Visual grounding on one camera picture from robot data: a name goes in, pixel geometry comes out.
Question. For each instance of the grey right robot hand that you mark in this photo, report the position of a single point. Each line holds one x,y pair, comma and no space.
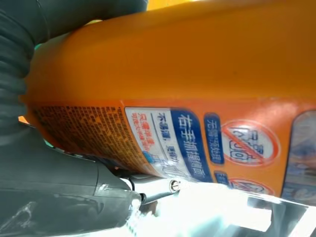
62,193

